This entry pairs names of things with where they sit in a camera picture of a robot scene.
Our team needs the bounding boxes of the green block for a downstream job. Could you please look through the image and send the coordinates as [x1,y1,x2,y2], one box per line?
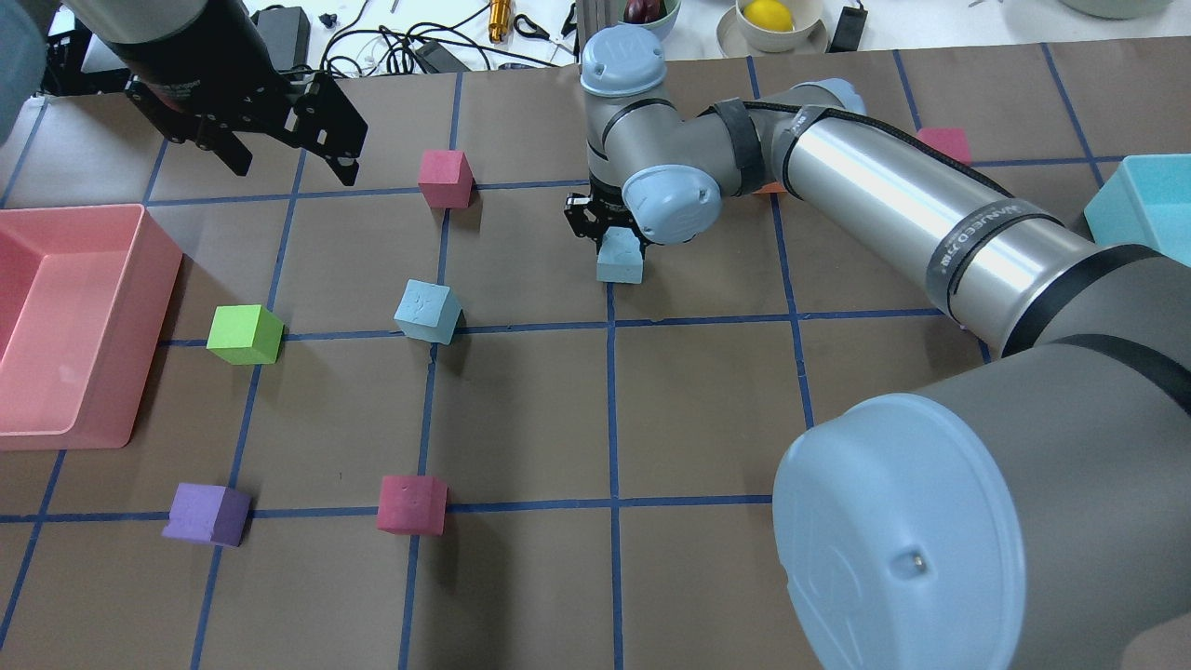
[206,303,285,365]

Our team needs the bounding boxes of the small black power brick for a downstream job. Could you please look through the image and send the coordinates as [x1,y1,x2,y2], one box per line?
[827,4,868,52]

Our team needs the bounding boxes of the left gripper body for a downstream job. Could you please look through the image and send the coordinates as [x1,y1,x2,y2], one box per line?
[125,71,368,155]

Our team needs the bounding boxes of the gold cylinder tool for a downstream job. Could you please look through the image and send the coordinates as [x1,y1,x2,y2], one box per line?
[488,0,512,44]

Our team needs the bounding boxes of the scissors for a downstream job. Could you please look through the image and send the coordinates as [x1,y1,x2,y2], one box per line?
[512,13,576,46]

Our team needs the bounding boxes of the pink tray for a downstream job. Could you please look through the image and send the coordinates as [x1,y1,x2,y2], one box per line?
[1,203,181,452]

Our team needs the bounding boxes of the light blue block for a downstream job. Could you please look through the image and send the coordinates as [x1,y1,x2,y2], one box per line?
[393,278,462,346]
[596,226,644,284]

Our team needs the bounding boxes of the pink block near left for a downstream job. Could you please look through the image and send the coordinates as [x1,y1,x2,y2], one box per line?
[375,476,449,537]

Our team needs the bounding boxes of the orange block far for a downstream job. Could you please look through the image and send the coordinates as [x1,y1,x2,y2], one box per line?
[752,181,791,196]

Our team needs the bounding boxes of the pink block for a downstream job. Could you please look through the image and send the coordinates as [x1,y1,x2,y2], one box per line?
[375,476,449,537]
[418,150,474,209]
[917,127,971,165]

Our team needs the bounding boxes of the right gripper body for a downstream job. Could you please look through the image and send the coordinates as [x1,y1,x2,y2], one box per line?
[563,181,646,237]

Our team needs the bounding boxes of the green bowl with fruit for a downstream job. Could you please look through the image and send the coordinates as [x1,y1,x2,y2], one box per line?
[615,0,682,40]

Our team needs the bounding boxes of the pink block far left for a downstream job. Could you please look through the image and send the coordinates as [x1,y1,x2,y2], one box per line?
[418,150,474,209]

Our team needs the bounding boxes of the purple block left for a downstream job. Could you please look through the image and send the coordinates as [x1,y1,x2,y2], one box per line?
[162,482,251,547]

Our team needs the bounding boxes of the cyan tray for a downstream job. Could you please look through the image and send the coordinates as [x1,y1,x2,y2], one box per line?
[1084,154,1190,267]

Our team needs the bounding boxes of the beige bowl with lemon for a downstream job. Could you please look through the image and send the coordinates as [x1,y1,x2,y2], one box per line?
[717,1,828,57]

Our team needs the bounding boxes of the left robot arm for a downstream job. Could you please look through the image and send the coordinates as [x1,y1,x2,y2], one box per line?
[67,1,368,186]

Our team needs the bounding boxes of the pink block far right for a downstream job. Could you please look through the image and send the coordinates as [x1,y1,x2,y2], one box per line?
[917,127,971,165]

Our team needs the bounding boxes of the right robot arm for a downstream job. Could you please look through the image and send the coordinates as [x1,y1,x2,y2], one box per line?
[400,37,1187,669]

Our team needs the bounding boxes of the black computer box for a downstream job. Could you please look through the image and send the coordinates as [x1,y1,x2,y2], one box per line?
[40,24,131,98]

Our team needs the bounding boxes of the aluminium frame post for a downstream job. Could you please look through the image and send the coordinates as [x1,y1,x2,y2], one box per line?
[574,0,621,49]

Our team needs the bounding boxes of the black power adapter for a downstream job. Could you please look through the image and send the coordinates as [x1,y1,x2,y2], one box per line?
[251,6,311,73]

